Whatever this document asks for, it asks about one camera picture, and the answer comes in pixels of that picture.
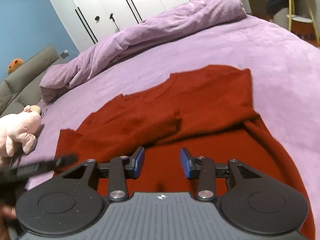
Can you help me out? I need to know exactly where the rust red knit cardigan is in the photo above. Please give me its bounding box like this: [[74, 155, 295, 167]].
[[54, 64, 316, 240]]

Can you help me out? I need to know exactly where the dark clothes pile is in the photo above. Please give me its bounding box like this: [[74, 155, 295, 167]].
[[266, 0, 289, 16]]

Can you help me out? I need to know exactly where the purple bed sheet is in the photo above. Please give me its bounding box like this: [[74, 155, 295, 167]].
[[21, 16, 319, 239]]

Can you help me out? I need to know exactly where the yellow legged side table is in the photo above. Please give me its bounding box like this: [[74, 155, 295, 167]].
[[286, 0, 319, 46]]

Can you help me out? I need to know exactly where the white wardrobe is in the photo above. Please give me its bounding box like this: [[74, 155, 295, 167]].
[[50, 0, 190, 52]]

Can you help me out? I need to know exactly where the person's left hand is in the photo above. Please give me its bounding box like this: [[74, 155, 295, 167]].
[[0, 203, 17, 231]]

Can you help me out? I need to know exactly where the wall power plug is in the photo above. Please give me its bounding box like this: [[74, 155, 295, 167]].
[[60, 50, 69, 59]]

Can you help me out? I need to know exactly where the orange plush toy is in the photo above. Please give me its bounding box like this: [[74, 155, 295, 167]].
[[8, 58, 24, 74]]

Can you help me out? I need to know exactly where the purple rolled duvet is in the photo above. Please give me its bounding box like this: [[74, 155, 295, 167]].
[[40, 0, 246, 103]]

